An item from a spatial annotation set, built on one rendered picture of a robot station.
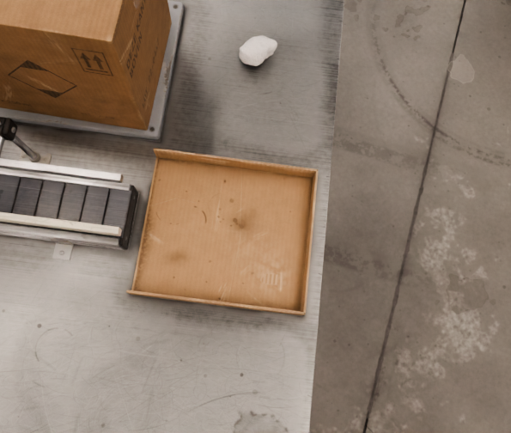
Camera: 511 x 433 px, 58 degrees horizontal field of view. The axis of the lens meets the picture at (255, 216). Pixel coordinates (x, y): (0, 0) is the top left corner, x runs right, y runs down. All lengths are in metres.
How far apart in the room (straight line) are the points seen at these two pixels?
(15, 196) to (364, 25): 1.64
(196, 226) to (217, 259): 0.07
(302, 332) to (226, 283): 0.16
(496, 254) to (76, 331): 1.53
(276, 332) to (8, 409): 0.45
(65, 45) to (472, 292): 1.57
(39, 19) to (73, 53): 0.06
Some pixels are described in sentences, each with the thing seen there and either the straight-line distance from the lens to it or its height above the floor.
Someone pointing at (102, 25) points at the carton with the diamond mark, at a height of 1.12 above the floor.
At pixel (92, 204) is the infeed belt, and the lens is 0.84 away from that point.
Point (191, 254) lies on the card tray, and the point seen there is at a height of 0.83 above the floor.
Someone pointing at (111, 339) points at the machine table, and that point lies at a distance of 0.84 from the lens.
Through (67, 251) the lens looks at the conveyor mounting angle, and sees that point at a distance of 0.88.
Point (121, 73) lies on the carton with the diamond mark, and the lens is 0.73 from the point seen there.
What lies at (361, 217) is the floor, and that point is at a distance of 1.77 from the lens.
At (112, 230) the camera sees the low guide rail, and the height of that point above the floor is 0.91.
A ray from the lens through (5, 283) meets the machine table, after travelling 0.91.
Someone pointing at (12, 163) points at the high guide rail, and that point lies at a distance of 0.81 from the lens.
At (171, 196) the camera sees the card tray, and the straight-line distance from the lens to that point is 0.86.
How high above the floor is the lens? 1.65
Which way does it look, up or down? 75 degrees down
